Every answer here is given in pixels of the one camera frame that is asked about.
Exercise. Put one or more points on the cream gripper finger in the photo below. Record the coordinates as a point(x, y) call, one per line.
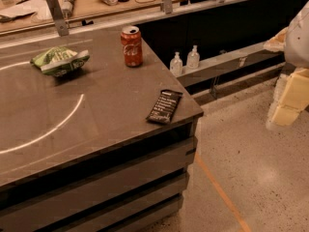
point(277, 42)
point(291, 97)

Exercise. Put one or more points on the red coke can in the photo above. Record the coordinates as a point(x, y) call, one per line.
point(132, 46)

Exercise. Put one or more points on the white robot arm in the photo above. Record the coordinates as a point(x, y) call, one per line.
point(296, 50)

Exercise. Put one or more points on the black rxbar chocolate bar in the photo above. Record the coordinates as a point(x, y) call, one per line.
point(165, 107)

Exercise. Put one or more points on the right clear sanitizer bottle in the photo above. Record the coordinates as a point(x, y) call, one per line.
point(193, 58)

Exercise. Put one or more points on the clear sanitizer bottle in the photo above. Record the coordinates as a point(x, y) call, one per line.
point(176, 65)
point(193, 58)

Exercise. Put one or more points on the left clear sanitizer bottle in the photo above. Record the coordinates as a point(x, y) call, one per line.
point(176, 65)

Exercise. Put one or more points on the green chip bag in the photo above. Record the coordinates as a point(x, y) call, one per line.
point(59, 60)

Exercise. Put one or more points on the grey drawer cabinet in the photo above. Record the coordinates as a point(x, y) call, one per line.
point(117, 184)

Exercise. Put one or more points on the white paper sheets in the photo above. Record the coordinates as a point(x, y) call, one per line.
point(38, 8)

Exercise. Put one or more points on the grey wall shelf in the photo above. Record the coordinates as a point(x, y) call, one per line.
point(226, 63)

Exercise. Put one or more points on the left metal bracket post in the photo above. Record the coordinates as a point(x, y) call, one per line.
point(58, 18)

